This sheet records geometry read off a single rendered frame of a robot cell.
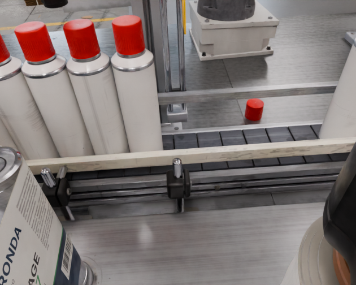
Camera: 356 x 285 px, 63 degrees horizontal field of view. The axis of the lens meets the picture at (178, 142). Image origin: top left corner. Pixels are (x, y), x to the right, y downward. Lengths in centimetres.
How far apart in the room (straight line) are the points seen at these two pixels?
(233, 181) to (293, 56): 49
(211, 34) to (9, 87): 52
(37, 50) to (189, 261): 29
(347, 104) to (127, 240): 34
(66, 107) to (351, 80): 36
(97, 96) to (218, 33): 48
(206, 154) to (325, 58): 54
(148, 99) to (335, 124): 27
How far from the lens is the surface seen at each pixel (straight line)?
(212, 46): 80
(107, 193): 45
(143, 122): 39
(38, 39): 36
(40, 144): 45
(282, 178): 47
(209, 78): 73
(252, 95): 45
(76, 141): 43
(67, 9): 88
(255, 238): 38
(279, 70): 78
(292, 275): 18
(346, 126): 47
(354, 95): 45
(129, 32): 34
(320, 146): 46
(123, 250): 37
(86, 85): 36
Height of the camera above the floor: 120
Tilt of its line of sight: 43 degrees down
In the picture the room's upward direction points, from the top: 3 degrees counter-clockwise
